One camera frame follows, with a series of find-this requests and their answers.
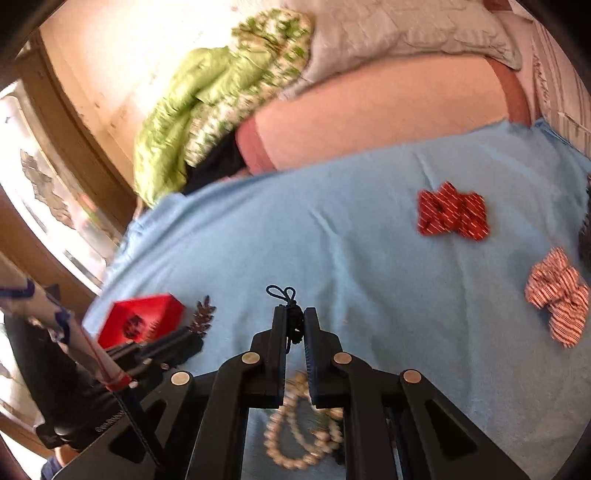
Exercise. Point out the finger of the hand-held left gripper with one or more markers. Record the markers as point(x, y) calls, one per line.
point(175, 356)
point(152, 342)

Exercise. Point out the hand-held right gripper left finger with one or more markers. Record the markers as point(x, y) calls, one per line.
point(280, 355)

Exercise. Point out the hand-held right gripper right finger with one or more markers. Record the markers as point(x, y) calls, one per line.
point(311, 355)

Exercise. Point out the red jewelry box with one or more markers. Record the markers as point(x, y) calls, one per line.
point(143, 316)

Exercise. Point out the dark leaf-shaped hair clip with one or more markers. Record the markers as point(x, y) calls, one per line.
point(203, 316)

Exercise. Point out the person's left forearm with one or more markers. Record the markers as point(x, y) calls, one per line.
point(55, 466)

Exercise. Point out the light blue blanket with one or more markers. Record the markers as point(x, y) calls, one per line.
point(323, 230)

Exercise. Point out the black cloth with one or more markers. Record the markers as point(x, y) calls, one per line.
point(217, 166)

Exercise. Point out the glass door pane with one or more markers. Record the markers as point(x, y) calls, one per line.
point(41, 184)

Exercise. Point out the red striped fabric bow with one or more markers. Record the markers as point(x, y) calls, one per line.
point(452, 212)

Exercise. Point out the pink bed sheet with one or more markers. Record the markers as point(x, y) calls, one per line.
point(378, 120)

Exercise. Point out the green floral quilt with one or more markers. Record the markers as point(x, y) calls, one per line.
point(203, 92)

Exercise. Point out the pink white striped fabric bow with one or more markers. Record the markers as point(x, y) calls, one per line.
point(561, 295)

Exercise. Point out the grey pillow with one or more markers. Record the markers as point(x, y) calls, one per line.
point(392, 37)

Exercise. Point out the white striped cloth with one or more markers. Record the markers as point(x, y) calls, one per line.
point(561, 83)

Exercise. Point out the wooden door frame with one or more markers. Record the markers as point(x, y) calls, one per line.
point(78, 124)

